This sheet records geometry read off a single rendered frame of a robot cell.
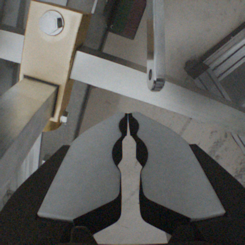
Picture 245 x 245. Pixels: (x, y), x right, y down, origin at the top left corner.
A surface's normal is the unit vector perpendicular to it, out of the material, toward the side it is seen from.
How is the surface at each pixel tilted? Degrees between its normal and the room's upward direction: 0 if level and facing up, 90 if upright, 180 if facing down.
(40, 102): 90
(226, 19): 0
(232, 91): 0
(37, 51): 0
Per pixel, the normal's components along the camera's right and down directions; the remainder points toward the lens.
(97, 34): -0.01, 0.51
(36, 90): 0.33, -0.81
